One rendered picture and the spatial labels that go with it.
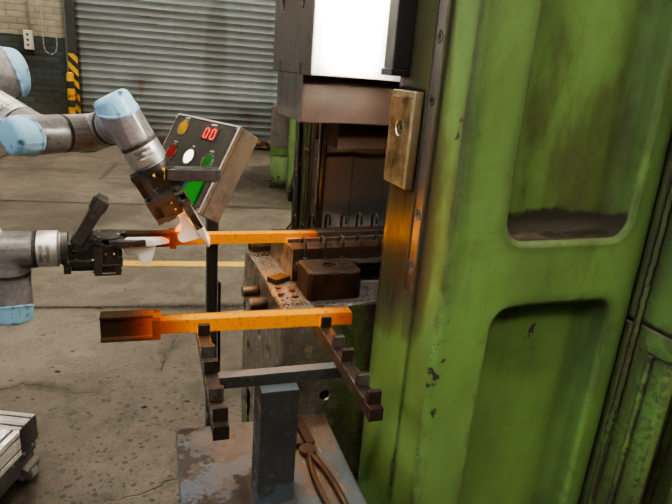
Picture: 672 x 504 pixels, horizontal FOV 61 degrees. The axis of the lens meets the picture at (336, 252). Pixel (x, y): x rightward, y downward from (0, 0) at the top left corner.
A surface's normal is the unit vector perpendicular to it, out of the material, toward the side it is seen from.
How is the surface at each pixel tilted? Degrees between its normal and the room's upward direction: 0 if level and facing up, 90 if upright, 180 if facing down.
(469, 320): 90
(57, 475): 0
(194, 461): 0
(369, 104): 90
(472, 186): 89
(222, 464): 0
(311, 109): 90
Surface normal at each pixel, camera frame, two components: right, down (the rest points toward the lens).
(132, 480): 0.07, -0.95
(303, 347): 0.34, 0.32
